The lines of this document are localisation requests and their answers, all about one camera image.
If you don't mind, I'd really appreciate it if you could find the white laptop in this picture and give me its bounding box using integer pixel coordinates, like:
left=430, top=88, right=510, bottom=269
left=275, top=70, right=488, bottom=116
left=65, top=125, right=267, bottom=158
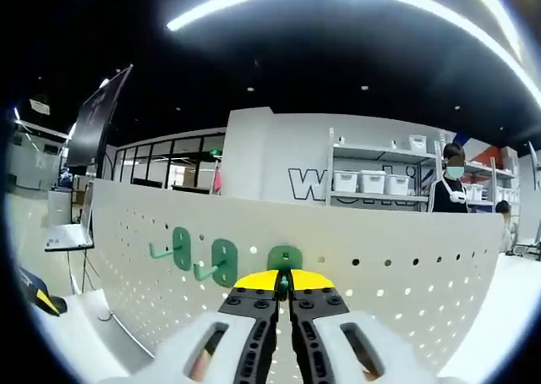
left=44, top=180, right=95, bottom=253

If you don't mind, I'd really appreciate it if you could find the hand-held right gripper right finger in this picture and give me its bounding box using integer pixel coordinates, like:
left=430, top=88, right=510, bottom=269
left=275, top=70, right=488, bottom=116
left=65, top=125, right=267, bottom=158
left=286, top=268, right=443, bottom=384

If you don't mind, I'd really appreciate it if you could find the long ceiling light strip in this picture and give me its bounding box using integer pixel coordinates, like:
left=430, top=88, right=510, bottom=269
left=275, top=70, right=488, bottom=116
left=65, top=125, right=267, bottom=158
left=166, top=0, right=541, bottom=106

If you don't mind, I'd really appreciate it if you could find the large black display screen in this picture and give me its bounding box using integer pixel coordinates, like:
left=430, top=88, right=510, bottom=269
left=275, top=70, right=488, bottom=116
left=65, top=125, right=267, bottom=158
left=65, top=63, right=134, bottom=168

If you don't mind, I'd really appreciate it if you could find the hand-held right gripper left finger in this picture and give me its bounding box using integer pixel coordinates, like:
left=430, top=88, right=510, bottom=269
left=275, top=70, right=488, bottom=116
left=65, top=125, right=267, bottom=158
left=99, top=268, right=282, bottom=384

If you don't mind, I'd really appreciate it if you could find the ceiling air vent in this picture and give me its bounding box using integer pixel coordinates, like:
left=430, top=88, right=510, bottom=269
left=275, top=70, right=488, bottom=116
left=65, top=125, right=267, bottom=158
left=28, top=97, right=52, bottom=116

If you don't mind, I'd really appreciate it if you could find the white perforated mounting plate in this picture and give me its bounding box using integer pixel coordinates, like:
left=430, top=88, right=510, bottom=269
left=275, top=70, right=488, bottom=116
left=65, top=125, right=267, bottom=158
left=90, top=177, right=511, bottom=379

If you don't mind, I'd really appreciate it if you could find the green hook assembly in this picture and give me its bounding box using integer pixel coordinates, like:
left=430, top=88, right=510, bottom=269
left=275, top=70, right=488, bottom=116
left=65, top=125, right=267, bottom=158
left=148, top=226, right=193, bottom=272
left=266, top=244, right=303, bottom=303
left=192, top=238, right=239, bottom=288

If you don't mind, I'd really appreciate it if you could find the metal storage shelf rack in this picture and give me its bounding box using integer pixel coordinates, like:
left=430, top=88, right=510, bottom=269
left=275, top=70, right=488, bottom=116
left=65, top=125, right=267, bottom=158
left=325, top=126, right=541, bottom=216

